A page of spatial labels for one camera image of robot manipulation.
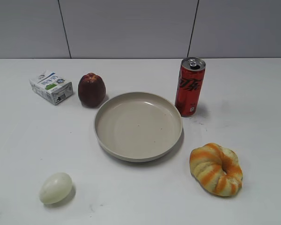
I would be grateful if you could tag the white egg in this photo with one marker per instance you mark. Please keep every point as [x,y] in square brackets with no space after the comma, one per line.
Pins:
[56,188]

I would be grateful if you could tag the beige round plate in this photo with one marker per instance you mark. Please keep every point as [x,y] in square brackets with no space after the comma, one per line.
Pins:
[138,127]

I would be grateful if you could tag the red cola can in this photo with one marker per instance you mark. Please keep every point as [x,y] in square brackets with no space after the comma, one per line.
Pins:
[190,80]

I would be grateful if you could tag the dark red apple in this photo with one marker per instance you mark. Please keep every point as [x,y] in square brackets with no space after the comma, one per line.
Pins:
[91,90]

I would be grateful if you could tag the small white milk carton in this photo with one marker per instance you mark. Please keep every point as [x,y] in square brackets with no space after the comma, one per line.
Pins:
[51,87]

